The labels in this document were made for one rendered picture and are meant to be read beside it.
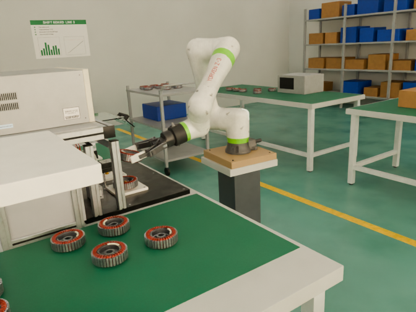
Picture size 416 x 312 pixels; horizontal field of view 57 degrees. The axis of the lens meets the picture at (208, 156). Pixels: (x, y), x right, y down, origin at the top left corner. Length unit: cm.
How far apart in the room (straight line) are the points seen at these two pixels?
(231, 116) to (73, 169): 153
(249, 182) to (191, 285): 118
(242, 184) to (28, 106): 120
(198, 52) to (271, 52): 760
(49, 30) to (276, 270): 634
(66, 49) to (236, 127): 533
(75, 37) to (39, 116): 570
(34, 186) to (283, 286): 72
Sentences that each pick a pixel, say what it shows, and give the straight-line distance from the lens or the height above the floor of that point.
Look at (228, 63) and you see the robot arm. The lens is 185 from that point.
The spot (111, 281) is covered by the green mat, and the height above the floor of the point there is 75.
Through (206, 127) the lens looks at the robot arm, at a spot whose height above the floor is 103.
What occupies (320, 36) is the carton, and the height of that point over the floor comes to 142.
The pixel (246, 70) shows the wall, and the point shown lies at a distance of 903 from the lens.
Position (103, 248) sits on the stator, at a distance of 130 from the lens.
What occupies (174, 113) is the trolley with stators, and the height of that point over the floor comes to 61.
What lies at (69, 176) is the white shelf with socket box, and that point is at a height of 119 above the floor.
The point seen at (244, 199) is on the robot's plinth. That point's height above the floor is 53.
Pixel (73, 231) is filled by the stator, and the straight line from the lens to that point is 143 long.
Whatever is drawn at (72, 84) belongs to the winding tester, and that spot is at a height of 127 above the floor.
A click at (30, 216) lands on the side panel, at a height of 84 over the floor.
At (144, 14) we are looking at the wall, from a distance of 770.
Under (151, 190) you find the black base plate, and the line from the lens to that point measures 173.
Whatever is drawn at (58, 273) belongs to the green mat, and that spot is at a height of 75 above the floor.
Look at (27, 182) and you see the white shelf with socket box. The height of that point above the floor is 120.
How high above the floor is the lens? 139
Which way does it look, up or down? 16 degrees down
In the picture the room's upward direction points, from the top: 3 degrees counter-clockwise
